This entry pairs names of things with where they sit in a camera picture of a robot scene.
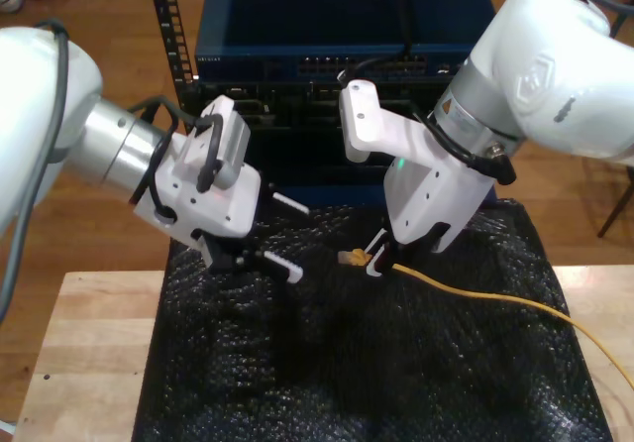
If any yellow network cable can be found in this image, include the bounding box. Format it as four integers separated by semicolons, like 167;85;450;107
338;247;634;388

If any black rack drawer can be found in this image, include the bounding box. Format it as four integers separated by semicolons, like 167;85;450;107
247;127;392;188

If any black bubble wrap mat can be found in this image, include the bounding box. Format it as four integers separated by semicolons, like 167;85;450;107
132;198;613;442

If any black rack server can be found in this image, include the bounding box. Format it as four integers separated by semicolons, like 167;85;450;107
197;80;437;131

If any blue base plate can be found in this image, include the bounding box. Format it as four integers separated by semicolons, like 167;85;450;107
269;183;392;208

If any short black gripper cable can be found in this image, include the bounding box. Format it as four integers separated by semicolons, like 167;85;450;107
126;95;180;223
420;109;517;186

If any blue network switch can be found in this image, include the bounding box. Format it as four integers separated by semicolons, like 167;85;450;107
193;0;498;82

